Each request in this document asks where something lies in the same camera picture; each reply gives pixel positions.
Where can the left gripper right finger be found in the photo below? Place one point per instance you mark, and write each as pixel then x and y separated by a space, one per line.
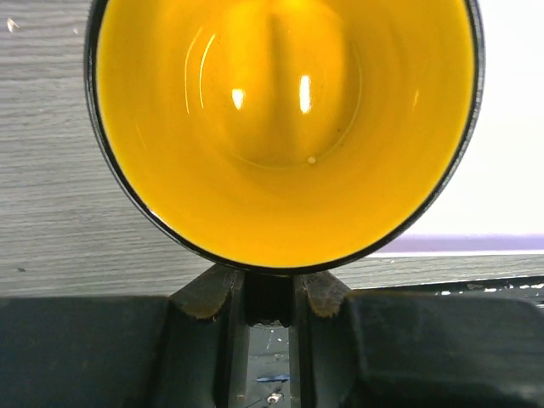
pixel 352 348

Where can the lavender plastic tray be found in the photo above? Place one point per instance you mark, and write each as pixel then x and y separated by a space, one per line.
pixel 494 202

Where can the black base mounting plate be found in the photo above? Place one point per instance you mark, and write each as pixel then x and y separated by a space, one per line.
pixel 527 288

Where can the yellow transparent mug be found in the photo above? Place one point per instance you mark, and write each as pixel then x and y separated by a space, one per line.
pixel 283 138

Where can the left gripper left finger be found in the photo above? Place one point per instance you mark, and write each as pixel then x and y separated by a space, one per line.
pixel 124 351

